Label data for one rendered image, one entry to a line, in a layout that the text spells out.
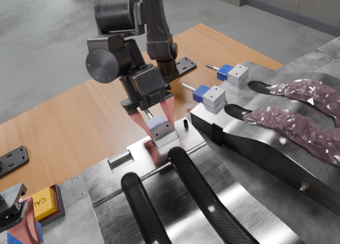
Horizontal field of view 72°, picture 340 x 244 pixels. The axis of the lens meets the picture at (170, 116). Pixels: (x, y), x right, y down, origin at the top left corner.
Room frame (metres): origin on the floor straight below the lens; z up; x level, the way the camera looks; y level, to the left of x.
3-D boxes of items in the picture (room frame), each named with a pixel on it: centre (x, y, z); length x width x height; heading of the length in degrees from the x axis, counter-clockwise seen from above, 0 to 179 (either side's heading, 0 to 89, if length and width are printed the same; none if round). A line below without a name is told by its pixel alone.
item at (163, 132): (0.37, 0.04, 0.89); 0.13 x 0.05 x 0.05; 18
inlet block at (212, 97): (0.47, -0.10, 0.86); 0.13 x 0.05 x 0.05; 35
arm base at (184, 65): (0.66, -0.03, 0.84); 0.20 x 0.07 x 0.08; 113
